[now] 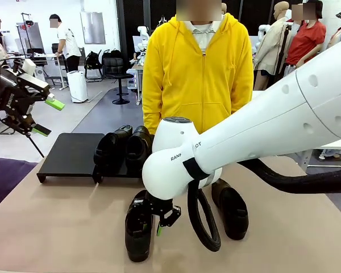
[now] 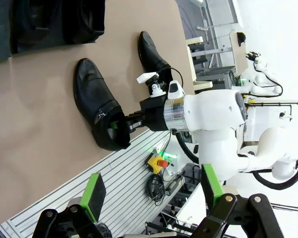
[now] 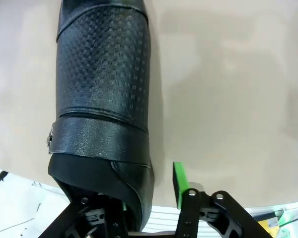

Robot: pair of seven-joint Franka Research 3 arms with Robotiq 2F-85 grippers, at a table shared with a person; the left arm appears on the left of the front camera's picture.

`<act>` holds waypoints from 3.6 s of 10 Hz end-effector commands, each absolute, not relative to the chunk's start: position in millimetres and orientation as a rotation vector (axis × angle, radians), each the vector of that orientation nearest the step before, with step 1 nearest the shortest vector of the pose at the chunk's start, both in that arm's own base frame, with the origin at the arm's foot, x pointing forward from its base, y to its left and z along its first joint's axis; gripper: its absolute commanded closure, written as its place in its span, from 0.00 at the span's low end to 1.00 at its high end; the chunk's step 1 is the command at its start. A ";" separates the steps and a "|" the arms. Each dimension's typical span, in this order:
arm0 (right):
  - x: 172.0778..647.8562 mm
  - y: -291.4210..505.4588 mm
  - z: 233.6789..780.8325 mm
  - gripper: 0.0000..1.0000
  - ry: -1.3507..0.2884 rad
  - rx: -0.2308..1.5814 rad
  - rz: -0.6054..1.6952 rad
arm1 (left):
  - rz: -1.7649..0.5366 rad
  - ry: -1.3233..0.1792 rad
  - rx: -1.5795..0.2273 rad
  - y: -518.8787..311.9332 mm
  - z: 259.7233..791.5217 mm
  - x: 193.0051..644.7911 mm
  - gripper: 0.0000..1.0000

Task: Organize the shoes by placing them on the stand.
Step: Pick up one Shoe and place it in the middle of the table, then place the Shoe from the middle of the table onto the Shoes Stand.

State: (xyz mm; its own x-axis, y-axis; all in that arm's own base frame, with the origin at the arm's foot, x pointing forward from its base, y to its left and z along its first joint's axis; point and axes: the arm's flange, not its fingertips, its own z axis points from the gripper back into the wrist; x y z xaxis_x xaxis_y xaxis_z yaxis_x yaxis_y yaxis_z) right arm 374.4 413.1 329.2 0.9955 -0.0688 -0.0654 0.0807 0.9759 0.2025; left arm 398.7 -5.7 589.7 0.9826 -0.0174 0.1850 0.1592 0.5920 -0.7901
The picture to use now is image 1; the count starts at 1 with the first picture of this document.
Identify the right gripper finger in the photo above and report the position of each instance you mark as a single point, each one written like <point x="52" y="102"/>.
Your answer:
<point x="170" y="217"/>
<point x="140" y="216"/>

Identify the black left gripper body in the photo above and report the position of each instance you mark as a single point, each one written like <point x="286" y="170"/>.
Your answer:
<point x="11" y="99"/>

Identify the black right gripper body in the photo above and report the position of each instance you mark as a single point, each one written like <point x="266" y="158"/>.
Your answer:
<point x="160" y="206"/>

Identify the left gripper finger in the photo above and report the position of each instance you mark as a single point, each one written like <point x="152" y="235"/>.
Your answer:
<point x="41" y="130"/>
<point x="55" y="103"/>

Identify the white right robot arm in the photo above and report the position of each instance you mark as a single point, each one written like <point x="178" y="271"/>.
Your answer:
<point x="272" y="113"/>

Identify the person's left forearm yellow sleeve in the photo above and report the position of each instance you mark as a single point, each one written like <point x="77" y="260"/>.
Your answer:
<point x="244" y="88"/>

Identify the person's right forearm yellow sleeve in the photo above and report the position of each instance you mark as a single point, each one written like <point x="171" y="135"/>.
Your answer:
<point x="152" y="113"/>

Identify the black acrylic shoe stand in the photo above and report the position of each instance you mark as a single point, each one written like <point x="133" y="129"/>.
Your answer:
<point x="71" y="153"/>
<point x="116" y="175"/>

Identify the black light stand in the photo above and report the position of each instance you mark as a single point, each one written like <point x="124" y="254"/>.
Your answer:
<point x="282" y="57"/>

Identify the black tripod leg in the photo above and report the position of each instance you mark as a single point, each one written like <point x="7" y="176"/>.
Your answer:
<point x="35" y="146"/>

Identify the white air purifier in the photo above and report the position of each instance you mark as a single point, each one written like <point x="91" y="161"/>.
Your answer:
<point x="77" y="86"/>

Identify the purple cloth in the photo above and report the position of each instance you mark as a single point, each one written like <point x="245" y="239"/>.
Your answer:
<point x="5" y="179"/>

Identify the bystander in white T-shirt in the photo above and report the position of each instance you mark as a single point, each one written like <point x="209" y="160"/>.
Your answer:
<point x="69" y="42"/>

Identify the black padded bar stool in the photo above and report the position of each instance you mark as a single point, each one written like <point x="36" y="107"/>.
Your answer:
<point x="115" y="68"/>

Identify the person in yellow hoodie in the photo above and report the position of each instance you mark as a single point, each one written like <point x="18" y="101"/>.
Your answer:
<point x="193" y="85"/>

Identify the white height-adjustable table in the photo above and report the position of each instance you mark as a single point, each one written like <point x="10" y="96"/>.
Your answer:
<point x="338" y="143"/>

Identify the mannequin in beige coat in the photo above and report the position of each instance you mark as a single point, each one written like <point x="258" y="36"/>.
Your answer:
<point x="272" y="48"/>

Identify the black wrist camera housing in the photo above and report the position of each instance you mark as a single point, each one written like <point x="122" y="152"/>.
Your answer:
<point x="31" y="84"/>

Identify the small white camera box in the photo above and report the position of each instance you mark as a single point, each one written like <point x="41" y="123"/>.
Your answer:
<point x="29" y="66"/>

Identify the silver wall panel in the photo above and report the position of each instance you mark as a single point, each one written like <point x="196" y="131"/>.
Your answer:
<point x="93" y="28"/>

